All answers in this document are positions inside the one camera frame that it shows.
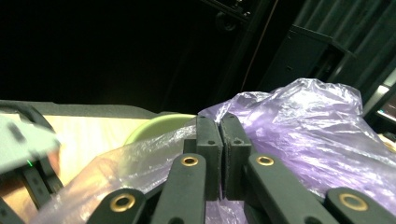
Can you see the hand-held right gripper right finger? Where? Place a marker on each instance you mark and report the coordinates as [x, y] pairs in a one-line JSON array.
[[236, 165]]

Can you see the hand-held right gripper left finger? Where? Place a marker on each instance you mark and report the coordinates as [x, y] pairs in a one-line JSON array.
[[211, 161]]

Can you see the green plastic bucket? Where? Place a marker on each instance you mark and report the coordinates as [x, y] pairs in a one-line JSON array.
[[162, 123]]

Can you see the purple plastic bag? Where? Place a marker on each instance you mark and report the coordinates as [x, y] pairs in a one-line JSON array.
[[295, 124]]

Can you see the black mounted device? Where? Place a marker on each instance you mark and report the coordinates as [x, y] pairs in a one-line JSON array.
[[225, 21]]

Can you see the dark curtain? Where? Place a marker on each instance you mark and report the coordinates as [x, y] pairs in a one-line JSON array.
[[367, 28]]

